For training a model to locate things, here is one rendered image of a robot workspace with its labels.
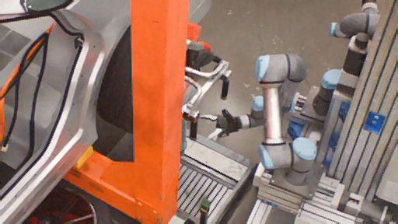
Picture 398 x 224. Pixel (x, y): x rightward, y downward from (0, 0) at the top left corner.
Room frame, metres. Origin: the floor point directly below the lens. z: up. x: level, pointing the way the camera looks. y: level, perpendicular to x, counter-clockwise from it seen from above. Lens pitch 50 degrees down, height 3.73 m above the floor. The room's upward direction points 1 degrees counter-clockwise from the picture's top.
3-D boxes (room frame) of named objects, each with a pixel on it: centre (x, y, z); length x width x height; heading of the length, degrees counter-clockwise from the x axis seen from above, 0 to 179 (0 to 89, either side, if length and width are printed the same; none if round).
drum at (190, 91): (2.58, -0.23, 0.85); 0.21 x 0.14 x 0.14; 56
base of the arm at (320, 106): (2.50, -0.99, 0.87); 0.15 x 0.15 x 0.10
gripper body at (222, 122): (2.38, -0.45, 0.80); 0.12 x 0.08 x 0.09; 102
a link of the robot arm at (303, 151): (2.06, -0.76, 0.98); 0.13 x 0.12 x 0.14; 95
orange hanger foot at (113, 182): (2.19, 0.21, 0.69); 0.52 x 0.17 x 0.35; 56
